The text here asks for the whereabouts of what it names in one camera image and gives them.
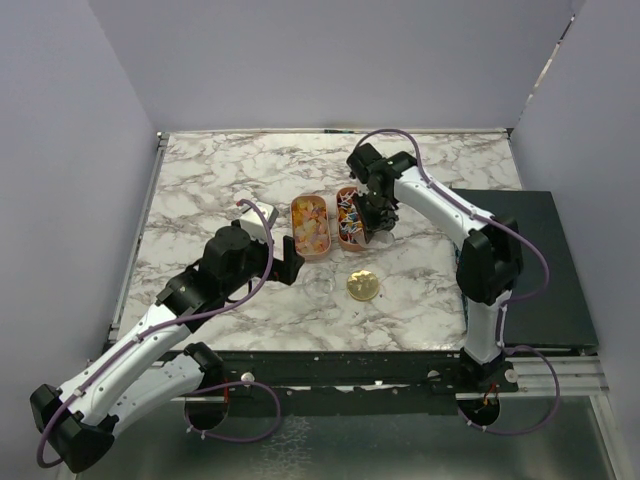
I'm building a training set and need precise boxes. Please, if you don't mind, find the blue network switch box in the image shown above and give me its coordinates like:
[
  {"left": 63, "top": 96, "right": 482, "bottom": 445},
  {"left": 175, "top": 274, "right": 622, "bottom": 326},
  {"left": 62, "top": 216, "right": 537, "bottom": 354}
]
[{"left": 455, "top": 189, "right": 599, "bottom": 353}]

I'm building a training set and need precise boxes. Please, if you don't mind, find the pink tray of gummy candies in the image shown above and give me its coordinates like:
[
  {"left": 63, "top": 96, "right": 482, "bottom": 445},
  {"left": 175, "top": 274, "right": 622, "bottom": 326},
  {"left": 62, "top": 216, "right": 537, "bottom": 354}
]
[{"left": 290, "top": 195, "right": 331, "bottom": 261}]

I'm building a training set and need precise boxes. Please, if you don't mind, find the pink tray of lollipops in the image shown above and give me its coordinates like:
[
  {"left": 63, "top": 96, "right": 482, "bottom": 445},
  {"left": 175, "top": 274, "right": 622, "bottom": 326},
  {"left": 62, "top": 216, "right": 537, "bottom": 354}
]
[{"left": 336, "top": 186, "right": 369, "bottom": 252}]

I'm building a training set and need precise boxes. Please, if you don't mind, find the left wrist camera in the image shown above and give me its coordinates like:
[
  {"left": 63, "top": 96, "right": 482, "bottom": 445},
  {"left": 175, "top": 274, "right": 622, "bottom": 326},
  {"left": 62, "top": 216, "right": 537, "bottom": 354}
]
[{"left": 239, "top": 202, "right": 279, "bottom": 243}]

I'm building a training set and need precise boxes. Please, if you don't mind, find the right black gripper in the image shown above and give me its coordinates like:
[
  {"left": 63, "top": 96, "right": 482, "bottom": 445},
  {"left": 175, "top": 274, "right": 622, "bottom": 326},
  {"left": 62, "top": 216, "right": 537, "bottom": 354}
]
[{"left": 351, "top": 189, "right": 398, "bottom": 241}]

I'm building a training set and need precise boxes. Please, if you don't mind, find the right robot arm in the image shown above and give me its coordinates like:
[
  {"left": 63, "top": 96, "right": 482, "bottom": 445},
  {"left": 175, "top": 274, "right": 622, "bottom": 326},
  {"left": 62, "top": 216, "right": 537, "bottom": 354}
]
[{"left": 347, "top": 143, "right": 523, "bottom": 391}]

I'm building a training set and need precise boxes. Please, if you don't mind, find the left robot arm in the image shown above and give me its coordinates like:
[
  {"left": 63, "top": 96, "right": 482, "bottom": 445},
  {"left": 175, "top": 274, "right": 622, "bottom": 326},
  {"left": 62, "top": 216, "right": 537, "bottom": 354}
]
[{"left": 30, "top": 220, "right": 304, "bottom": 473}]

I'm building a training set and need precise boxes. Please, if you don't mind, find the purple cable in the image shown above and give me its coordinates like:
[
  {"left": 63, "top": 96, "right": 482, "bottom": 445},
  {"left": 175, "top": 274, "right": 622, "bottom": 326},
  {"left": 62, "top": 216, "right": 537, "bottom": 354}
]
[
  {"left": 38, "top": 198, "right": 276, "bottom": 469},
  {"left": 357, "top": 128, "right": 561, "bottom": 435}
]

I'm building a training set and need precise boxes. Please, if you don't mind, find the gold jar lid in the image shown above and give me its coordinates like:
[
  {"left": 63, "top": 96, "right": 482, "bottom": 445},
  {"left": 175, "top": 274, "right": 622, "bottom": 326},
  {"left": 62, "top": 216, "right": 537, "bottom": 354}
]
[{"left": 346, "top": 270, "right": 380, "bottom": 302}]

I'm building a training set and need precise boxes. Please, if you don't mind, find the clear glass jar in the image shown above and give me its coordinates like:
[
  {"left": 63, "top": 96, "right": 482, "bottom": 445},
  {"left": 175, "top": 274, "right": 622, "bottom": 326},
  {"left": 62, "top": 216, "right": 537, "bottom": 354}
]
[{"left": 302, "top": 267, "right": 335, "bottom": 304}]

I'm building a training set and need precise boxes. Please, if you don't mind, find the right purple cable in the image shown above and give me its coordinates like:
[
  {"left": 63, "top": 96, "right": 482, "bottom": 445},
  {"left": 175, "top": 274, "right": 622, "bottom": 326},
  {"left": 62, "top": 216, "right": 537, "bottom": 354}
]
[{"left": 357, "top": 128, "right": 561, "bottom": 435}]

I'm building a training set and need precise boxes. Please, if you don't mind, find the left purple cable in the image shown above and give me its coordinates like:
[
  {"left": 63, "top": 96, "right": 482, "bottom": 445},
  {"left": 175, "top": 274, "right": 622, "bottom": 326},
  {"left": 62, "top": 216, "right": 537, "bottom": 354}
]
[{"left": 38, "top": 198, "right": 276, "bottom": 469}]

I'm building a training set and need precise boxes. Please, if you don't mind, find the clear plastic scoop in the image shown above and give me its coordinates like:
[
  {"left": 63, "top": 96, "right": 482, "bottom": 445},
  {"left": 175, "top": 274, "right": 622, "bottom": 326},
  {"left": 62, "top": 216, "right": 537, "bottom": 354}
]
[{"left": 351, "top": 229, "right": 395, "bottom": 250}]

